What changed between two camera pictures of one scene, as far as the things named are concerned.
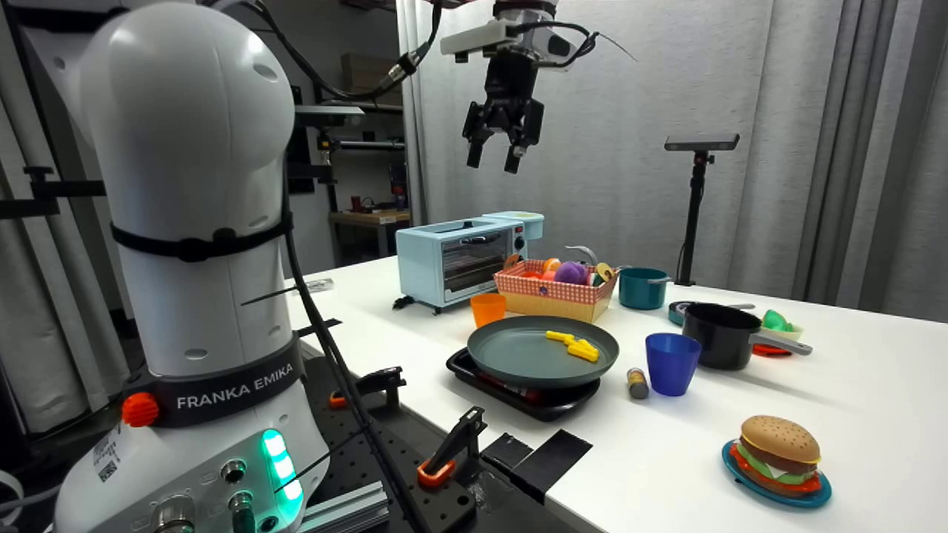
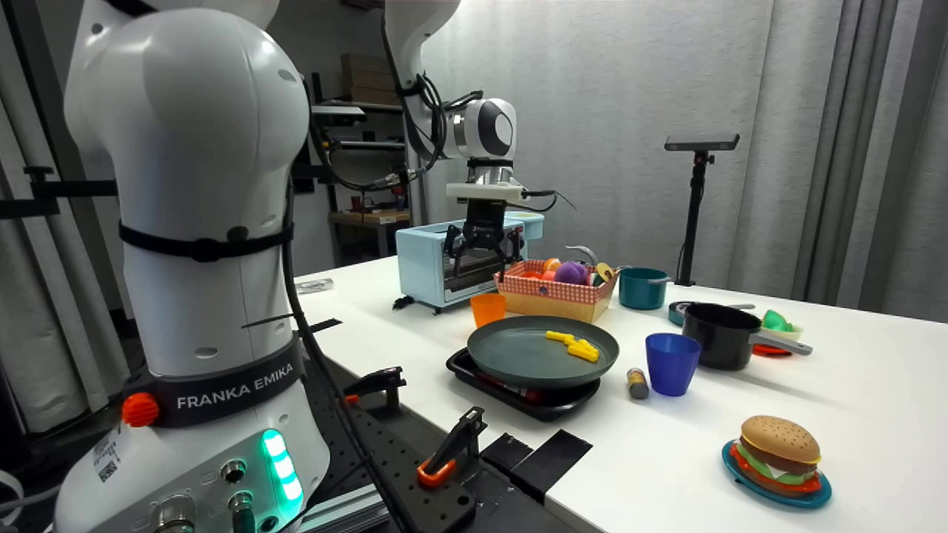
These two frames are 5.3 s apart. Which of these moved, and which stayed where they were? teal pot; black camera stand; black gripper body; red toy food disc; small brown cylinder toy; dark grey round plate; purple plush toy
Moved: black gripper body
Stayed: purple plush toy; teal pot; red toy food disc; black camera stand; dark grey round plate; small brown cylinder toy
